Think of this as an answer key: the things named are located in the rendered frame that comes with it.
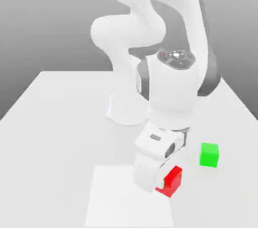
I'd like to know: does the small red cube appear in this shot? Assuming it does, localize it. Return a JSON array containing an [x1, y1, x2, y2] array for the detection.
[[155, 165, 183, 199]]

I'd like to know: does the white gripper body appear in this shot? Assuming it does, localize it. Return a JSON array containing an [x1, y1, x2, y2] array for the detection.
[[133, 151, 175, 193]]

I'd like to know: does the small green cube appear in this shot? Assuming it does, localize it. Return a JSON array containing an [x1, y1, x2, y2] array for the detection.
[[199, 142, 220, 169]]

